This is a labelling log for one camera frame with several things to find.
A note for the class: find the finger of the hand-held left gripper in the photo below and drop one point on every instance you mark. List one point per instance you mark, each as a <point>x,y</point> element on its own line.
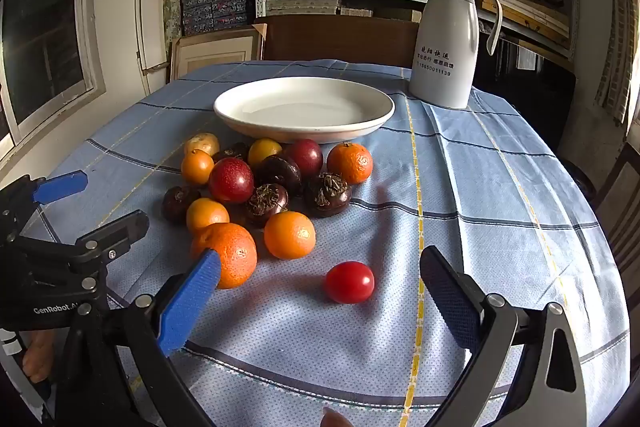
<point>60,188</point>
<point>120,232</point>

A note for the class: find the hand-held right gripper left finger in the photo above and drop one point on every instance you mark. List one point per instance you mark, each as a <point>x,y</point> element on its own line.
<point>190,302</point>

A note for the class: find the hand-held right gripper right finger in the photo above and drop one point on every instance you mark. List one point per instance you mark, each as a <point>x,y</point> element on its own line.
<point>450,302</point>

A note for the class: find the small orange tomato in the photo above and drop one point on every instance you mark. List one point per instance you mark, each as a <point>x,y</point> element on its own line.
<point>196,168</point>

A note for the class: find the red cherry tomato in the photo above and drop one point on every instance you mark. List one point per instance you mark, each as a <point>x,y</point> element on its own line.
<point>349,283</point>
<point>306,156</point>
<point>231,180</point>

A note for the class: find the pale orange fruit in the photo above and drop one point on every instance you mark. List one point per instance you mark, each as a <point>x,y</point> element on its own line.
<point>202,142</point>

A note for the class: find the dark water chestnut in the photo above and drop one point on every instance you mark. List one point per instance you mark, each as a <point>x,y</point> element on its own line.
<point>327,196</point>
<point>231,151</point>
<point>266,205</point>
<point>176,204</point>
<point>280,172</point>

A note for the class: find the yellow tomato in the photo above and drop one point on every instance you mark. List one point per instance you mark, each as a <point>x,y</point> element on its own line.
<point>264,151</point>

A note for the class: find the white plate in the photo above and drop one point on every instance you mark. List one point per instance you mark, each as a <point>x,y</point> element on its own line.
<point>300,107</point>

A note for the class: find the person's left hand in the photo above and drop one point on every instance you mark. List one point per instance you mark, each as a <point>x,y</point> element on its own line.
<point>40,357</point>

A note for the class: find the person's right hand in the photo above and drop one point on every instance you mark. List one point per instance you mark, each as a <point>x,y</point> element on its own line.
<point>334,419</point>

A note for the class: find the large orange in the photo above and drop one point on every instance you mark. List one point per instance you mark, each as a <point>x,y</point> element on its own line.
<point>235,252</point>

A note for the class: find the small orange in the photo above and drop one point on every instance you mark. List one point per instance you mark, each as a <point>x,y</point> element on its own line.
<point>207,214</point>

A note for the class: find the blue checked tablecloth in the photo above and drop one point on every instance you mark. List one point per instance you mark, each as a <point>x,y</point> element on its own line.
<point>450,187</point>

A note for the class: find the medium orange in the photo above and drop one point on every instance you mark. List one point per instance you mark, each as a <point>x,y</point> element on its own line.
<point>290,235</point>

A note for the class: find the white framed window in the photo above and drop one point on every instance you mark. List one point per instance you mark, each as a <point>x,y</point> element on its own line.
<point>45,22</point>

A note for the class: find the dark wooden chair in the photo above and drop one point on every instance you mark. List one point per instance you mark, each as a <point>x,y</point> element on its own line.
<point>620,212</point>

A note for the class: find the stack of blue patterned boxes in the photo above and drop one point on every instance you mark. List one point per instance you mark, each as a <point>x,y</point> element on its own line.
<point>210,9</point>

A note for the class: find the white thermos jug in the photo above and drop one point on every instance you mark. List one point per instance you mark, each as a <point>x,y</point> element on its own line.
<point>445,37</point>

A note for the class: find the brown wooden chair back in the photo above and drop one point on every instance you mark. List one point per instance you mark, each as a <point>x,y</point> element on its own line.
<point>340,41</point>

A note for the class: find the white leaning frame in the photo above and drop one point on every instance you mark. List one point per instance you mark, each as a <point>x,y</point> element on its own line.
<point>142,17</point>

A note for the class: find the pale wooden picture frame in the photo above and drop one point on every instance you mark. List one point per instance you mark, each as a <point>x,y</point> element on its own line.
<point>215,53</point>

